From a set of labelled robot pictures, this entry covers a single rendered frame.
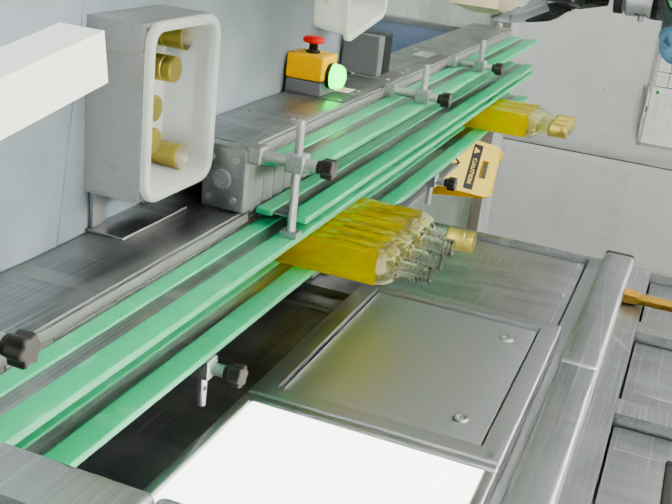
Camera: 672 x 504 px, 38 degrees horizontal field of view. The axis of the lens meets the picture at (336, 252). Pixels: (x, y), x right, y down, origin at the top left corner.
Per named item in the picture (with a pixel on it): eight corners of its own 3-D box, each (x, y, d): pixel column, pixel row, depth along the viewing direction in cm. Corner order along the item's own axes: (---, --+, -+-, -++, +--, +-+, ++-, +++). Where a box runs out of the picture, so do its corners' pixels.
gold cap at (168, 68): (139, 52, 125) (169, 57, 124) (154, 48, 128) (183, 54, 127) (138, 79, 127) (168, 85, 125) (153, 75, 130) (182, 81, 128)
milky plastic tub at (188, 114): (85, 193, 124) (145, 208, 121) (88, 13, 116) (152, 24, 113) (157, 164, 139) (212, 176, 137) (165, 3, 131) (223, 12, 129)
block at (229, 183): (197, 206, 140) (241, 216, 138) (201, 142, 137) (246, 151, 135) (209, 200, 143) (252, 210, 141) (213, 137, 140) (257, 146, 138)
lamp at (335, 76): (323, 89, 174) (338, 92, 173) (325, 64, 172) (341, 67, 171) (332, 86, 178) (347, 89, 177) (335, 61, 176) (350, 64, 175)
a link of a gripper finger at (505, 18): (484, 14, 153) (539, -12, 150) (492, 17, 159) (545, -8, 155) (491, 33, 153) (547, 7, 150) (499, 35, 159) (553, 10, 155)
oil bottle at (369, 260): (258, 258, 149) (391, 291, 142) (261, 223, 147) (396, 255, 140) (274, 247, 154) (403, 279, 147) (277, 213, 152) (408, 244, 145)
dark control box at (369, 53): (337, 70, 200) (376, 77, 197) (341, 30, 197) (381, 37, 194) (351, 65, 207) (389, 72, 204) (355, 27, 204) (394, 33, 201)
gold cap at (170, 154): (181, 139, 132) (152, 133, 133) (172, 163, 131) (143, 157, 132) (190, 150, 135) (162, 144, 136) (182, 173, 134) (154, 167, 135)
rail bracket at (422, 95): (379, 97, 188) (446, 109, 184) (384, 58, 186) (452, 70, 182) (386, 94, 192) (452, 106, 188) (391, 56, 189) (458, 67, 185)
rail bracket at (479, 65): (443, 67, 229) (500, 76, 225) (448, 35, 227) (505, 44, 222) (448, 64, 233) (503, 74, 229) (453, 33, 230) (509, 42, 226)
